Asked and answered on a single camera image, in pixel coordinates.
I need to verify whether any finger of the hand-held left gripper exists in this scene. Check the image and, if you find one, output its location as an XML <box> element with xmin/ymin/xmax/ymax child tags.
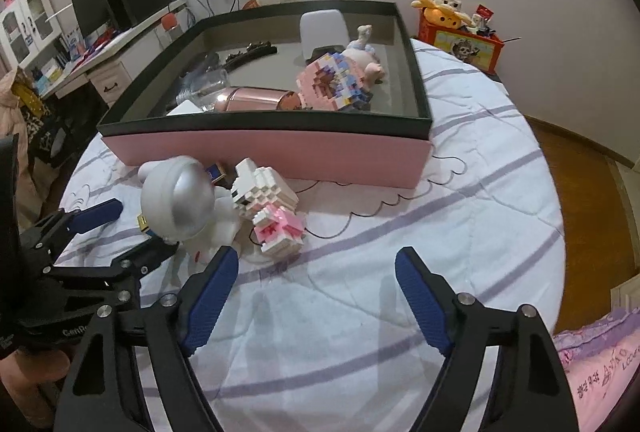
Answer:
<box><xmin>42</xmin><ymin>239</ymin><xmax>180</xmax><ymax>283</ymax></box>
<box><xmin>20</xmin><ymin>198</ymin><xmax>124</xmax><ymax>253</ymax></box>

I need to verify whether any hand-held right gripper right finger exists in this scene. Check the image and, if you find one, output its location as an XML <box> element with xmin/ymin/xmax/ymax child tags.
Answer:
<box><xmin>394</xmin><ymin>246</ymin><xmax>581</xmax><ymax>432</ymax></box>

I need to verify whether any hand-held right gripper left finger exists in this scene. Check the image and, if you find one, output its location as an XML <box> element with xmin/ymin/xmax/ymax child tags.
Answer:
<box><xmin>52</xmin><ymin>244</ymin><xmax>241</xmax><ymax>432</ymax></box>

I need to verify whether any white astronaut figure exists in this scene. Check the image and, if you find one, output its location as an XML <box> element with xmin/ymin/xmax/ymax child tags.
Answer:
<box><xmin>137</xmin><ymin>155</ymin><xmax>243</xmax><ymax>263</ymax></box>

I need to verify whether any white pink block figure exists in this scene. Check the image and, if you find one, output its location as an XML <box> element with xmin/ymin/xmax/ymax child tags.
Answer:
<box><xmin>230</xmin><ymin>157</ymin><xmax>307</xmax><ymax>258</ymax></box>

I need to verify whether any pink box with black rim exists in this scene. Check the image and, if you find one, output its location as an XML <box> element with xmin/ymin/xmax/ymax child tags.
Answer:
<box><xmin>96</xmin><ymin>1</ymin><xmax>433</xmax><ymax>190</ymax></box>

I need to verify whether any clear glass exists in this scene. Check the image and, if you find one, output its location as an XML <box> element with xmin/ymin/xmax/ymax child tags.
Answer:
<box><xmin>187</xmin><ymin>66</ymin><xmax>233</xmax><ymax>110</ymax></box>

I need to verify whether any rose gold cylinder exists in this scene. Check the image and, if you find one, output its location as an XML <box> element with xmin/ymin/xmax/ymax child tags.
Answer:
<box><xmin>212</xmin><ymin>87</ymin><xmax>303</xmax><ymax>113</ymax></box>

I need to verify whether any pink building block cake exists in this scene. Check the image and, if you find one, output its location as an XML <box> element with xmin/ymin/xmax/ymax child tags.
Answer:
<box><xmin>295</xmin><ymin>51</ymin><xmax>373</xmax><ymax>113</ymax></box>

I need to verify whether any pink pig figurine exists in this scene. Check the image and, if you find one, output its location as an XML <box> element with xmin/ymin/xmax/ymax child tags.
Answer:
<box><xmin>345</xmin><ymin>24</ymin><xmax>391</xmax><ymax>85</ymax></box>

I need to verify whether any person's left hand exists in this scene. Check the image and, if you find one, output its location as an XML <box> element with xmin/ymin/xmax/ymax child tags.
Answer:
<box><xmin>0</xmin><ymin>347</ymin><xmax>73</xmax><ymax>430</ymax></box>

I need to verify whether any white striped bed sheet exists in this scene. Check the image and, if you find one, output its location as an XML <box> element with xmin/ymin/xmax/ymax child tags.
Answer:
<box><xmin>55</xmin><ymin>37</ymin><xmax>568</xmax><ymax>432</ymax></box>

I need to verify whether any pile of clothes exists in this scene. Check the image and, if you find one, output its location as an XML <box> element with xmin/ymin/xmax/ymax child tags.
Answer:
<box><xmin>0</xmin><ymin>67</ymin><xmax>101</xmax><ymax>223</ymax></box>

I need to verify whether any white desk with drawer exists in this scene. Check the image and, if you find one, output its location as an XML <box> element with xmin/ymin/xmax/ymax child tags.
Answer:
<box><xmin>40</xmin><ymin>0</ymin><xmax>191</xmax><ymax>108</ymax></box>

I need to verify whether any pink floral quilt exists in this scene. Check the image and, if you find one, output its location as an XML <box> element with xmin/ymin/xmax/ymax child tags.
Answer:
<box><xmin>552</xmin><ymin>307</ymin><xmax>640</xmax><ymax>432</ymax></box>

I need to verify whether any white glass-door cabinet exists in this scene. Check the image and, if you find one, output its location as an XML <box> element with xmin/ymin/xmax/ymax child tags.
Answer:
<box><xmin>0</xmin><ymin>0</ymin><xmax>63</xmax><ymax>70</ymax></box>

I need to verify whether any black computer monitor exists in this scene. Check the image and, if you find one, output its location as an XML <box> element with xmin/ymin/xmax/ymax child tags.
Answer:
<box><xmin>71</xmin><ymin>0</ymin><xmax>113</xmax><ymax>38</ymax></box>

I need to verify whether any red toy box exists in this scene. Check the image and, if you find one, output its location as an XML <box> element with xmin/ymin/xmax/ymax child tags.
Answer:
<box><xmin>417</xmin><ymin>7</ymin><xmax>505</xmax><ymax>75</ymax></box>

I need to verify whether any yellow plush toy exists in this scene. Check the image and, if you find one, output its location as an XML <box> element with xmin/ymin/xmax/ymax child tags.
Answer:
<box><xmin>411</xmin><ymin>0</ymin><xmax>473</xmax><ymax>30</ymax></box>

